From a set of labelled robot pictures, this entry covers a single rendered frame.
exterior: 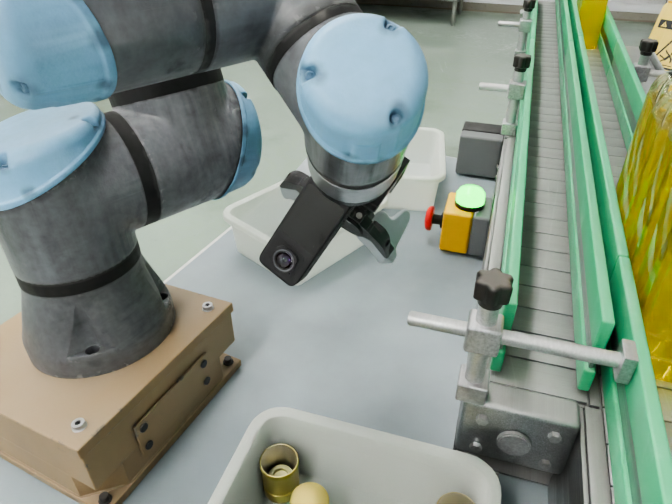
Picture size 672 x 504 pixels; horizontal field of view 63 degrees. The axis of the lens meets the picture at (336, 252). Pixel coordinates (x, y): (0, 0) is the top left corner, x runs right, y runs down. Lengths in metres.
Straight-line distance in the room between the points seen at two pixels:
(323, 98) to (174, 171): 0.27
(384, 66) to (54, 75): 0.17
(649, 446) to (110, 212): 0.45
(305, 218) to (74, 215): 0.20
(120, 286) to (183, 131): 0.16
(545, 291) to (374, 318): 0.24
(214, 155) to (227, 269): 0.32
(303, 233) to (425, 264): 0.40
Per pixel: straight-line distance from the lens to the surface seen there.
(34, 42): 0.31
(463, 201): 0.86
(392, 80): 0.32
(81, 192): 0.52
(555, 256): 0.70
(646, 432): 0.42
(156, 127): 0.56
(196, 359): 0.62
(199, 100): 0.56
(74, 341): 0.58
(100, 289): 0.56
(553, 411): 0.51
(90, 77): 0.32
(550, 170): 0.90
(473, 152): 1.11
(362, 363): 0.70
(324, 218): 0.49
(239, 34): 0.35
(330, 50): 0.32
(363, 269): 0.84
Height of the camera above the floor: 1.26
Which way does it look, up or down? 35 degrees down
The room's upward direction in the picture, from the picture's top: straight up
